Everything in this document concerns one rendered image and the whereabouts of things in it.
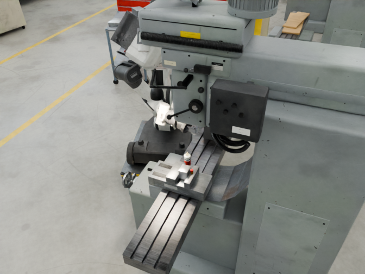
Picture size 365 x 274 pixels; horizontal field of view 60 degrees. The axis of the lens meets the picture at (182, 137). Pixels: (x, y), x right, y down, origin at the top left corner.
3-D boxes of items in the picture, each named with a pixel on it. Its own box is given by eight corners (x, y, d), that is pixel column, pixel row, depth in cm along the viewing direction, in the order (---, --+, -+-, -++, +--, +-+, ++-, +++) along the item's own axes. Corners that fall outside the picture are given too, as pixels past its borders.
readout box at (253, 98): (207, 134, 126) (209, 88, 113) (214, 122, 132) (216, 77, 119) (257, 145, 120) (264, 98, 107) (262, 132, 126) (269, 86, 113)
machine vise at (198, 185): (148, 184, 187) (146, 170, 180) (159, 168, 197) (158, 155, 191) (203, 201, 175) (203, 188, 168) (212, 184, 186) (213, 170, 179)
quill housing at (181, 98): (171, 123, 168) (168, 68, 148) (186, 103, 183) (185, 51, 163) (205, 130, 162) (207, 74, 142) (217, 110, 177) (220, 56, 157)
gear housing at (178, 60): (160, 68, 148) (158, 48, 141) (180, 49, 165) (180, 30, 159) (229, 80, 137) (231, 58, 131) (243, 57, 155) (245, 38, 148)
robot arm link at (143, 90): (148, 105, 219) (127, 86, 203) (161, 92, 218) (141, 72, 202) (153, 113, 211) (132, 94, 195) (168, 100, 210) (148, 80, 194)
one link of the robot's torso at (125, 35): (120, 56, 220) (101, 48, 185) (145, 13, 214) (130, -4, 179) (155, 79, 219) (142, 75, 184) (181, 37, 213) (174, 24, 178)
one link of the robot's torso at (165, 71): (152, 99, 258) (148, 43, 232) (173, 100, 256) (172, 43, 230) (148, 108, 246) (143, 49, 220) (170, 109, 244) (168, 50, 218)
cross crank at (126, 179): (118, 188, 233) (116, 177, 226) (126, 178, 241) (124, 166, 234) (137, 194, 228) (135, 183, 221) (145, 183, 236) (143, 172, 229)
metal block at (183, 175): (178, 178, 179) (178, 170, 175) (182, 170, 183) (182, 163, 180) (187, 180, 177) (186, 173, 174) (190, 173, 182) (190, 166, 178)
